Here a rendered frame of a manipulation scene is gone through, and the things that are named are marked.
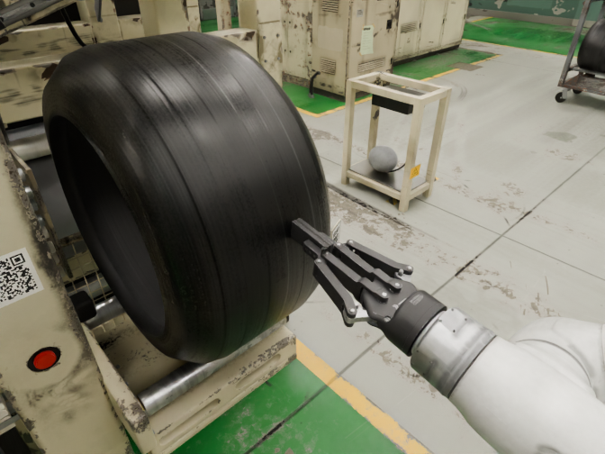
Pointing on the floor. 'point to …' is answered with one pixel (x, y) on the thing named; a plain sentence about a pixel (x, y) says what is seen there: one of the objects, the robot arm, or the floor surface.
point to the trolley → (590, 59)
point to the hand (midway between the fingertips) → (311, 240)
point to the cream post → (35, 404)
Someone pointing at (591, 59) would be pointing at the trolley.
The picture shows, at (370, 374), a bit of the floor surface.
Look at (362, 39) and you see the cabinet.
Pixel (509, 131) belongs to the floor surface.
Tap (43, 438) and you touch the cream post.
